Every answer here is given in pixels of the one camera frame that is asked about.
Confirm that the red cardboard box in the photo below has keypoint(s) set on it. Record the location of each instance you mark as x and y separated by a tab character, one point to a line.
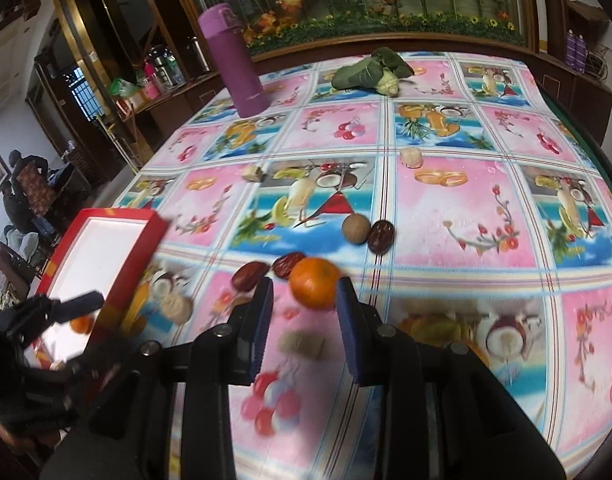
93	260

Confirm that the green plastic bag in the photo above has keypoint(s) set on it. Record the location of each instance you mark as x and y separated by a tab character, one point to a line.
121	88

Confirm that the purple plastic bottle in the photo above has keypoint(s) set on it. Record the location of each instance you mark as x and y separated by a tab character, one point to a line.
570	52
581	54

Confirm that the fruit printed tablecloth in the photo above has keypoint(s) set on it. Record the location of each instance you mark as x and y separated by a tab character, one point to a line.
436	210

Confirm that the artificial flower display case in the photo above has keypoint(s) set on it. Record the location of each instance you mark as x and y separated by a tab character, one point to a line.
376	0

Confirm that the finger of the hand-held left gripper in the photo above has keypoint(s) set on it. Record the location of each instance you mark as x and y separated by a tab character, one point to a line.
83	304

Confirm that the pink cup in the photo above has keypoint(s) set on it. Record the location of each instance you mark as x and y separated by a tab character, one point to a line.
150	89

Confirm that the brown round longan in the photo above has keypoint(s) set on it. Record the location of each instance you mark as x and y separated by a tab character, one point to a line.
356	228

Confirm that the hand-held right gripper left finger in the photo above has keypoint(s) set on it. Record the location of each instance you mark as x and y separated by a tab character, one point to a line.
262	327

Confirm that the beige food chunk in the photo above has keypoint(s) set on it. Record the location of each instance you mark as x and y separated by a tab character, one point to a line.
411	157
178	306
252	172
301	345

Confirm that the green leafy vegetable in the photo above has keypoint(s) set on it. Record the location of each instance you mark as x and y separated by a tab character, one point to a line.
356	75

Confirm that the orange mandarin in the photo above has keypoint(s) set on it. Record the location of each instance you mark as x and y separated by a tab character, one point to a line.
80	325
314	282

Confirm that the dried red date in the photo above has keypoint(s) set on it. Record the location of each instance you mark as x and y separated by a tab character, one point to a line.
248	276
381	236
287	264

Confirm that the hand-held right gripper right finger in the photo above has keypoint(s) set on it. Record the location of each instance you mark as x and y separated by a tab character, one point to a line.
348	330

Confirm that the dark thermos flask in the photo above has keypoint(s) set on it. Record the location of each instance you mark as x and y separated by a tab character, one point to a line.
160	67

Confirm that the purple thermos bottle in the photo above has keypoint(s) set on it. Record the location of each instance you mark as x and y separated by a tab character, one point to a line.
235	70

